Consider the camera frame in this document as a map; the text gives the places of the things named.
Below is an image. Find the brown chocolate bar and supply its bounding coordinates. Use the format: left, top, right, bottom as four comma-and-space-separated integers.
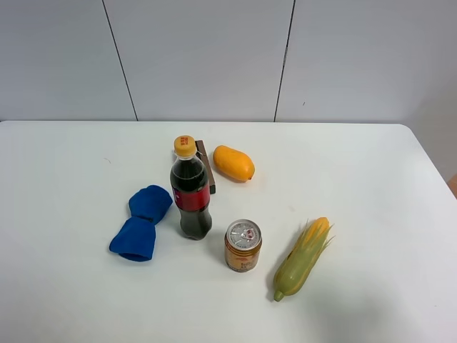
195, 140, 216, 194

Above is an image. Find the blue cloth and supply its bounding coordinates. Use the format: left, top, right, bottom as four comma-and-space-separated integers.
109, 185, 173, 262

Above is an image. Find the cola bottle with yellow cap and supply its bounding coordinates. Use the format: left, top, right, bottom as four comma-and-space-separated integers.
170, 135, 212, 240

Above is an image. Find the corn cob with green husk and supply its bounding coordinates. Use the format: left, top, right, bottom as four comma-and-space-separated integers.
273, 217, 332, 302

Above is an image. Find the yellow mango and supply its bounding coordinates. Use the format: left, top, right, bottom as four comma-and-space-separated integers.
213, 145, 255, 182

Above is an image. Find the gold drink can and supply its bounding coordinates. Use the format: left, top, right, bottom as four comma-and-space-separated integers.
224, 219, 263, 272

